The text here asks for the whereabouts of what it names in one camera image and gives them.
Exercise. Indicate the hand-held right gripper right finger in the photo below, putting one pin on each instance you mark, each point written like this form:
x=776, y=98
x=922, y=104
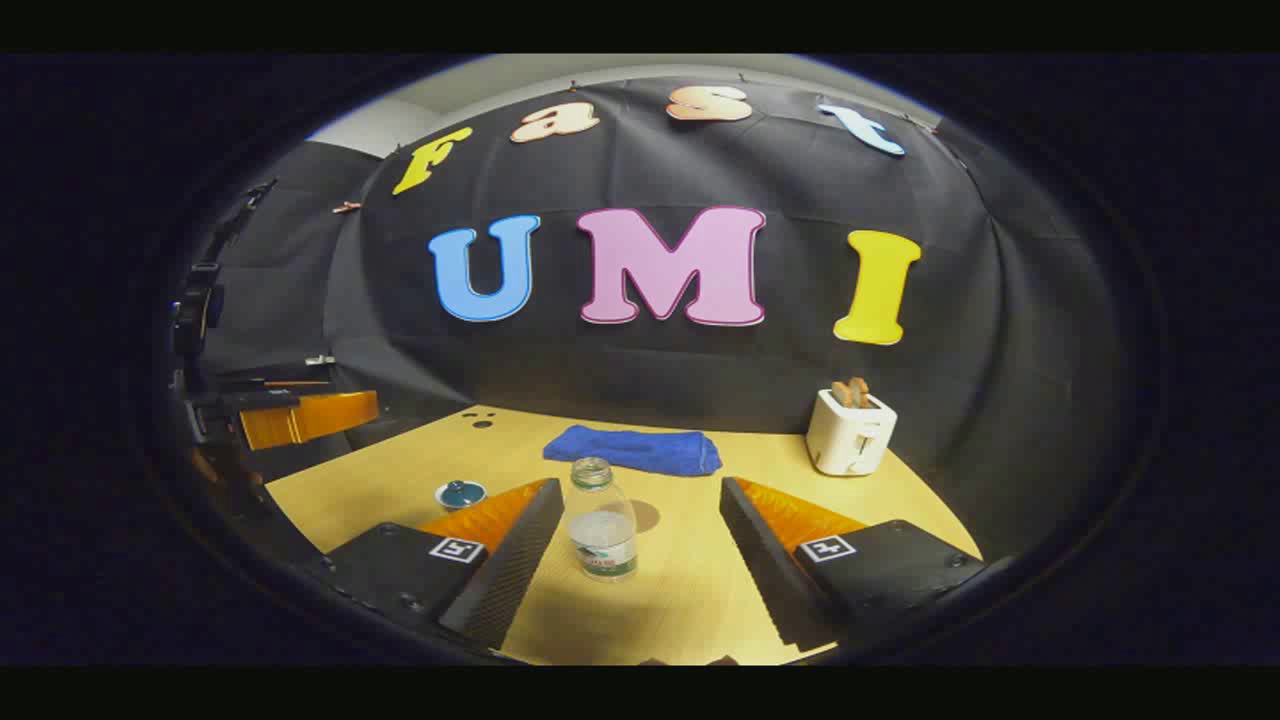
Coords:
x=760, y=565

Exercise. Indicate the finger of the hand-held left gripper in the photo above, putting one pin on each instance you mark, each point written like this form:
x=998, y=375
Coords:
x=310, y=418

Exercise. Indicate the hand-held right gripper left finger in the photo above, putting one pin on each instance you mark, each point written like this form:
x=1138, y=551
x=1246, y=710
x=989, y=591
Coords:
x=510, y=570

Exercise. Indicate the pale blue teacup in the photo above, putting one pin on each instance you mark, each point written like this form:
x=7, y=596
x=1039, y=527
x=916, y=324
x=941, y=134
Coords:
x=446, y=499

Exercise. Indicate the clear plastic water bottle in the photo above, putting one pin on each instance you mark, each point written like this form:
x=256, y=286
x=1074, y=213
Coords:
x=602, y=535

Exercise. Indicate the white toaster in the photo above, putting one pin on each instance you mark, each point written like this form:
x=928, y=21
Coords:
x=845, y=440

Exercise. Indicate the blue towel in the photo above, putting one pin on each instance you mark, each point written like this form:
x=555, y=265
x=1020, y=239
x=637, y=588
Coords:
x=635, y=449

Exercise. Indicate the toast slice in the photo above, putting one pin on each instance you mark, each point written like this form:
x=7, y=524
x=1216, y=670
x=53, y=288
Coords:
x=860, y=391
x=842, y=394

